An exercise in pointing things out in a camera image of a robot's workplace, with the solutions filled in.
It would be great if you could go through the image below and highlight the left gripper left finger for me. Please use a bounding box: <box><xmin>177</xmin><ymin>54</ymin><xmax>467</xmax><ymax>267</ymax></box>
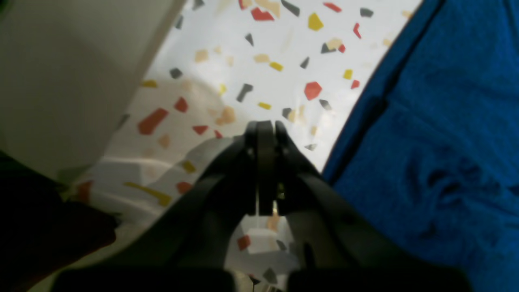
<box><xmin>52</xmin><ymin>121</ymin><xmax>276</xmax><ymax>292</ymax></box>

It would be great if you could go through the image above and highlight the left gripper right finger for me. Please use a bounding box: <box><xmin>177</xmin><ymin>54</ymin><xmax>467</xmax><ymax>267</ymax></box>
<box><xmin>275</xmin><ymin>121</ymin><xmax>472</xmax><ymax>292</ymax></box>

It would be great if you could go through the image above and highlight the navy blue t-shirt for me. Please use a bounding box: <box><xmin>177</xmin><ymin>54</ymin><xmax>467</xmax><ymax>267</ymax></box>
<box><xmin>323</xmin><ymin>0</ymin><xmax>519</xmax><ymax>292</ymax></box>

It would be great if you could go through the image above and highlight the terrazzo pattern table cover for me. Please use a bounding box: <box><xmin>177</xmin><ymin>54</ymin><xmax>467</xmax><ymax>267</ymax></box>
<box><xmin>68</xmin><ymin>0</ymin><xmax>422</xmax><ymax>268</ymax></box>

